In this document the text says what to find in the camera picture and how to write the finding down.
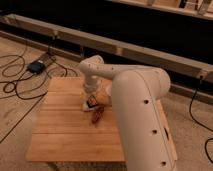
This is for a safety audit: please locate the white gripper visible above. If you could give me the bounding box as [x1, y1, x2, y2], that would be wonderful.
[83, 77, 101, 95]

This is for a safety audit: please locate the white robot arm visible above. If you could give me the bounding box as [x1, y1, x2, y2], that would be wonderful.
[78, 55, 177, 171]

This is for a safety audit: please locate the white sponge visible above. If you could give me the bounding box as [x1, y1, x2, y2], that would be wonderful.
[82, 101, 99, 112]

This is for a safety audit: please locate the brown sausage toy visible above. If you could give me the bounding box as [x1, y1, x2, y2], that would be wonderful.
[91, 106, 105, 124]

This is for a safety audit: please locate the black power adapter box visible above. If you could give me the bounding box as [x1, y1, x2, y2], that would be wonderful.
[27, 61, 45, 74]

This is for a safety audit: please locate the black floor cable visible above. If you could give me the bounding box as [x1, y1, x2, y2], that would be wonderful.
[0, 34, 79, 144]

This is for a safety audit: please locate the black cable at right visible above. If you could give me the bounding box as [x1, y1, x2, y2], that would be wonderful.
[188, 77, 213, 166]

